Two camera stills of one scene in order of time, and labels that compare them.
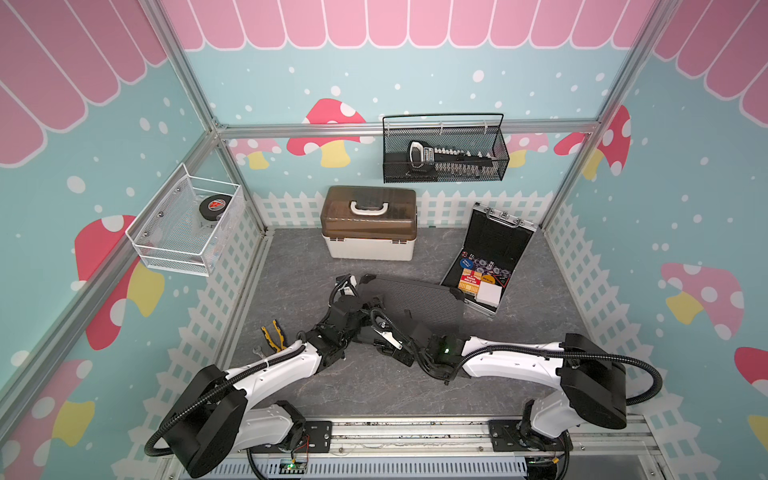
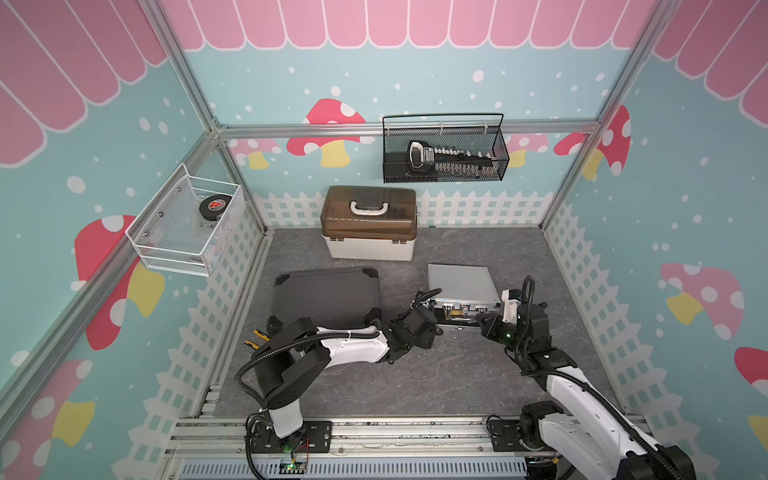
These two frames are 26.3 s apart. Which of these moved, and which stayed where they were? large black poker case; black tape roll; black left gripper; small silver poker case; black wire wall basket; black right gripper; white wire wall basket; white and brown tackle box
Moved: black right gripper; large black poker case; small silver poker case; black left gripper
Stayed: black tape roll; white wire wall basket; white and brown tackle box; black wire wall basket
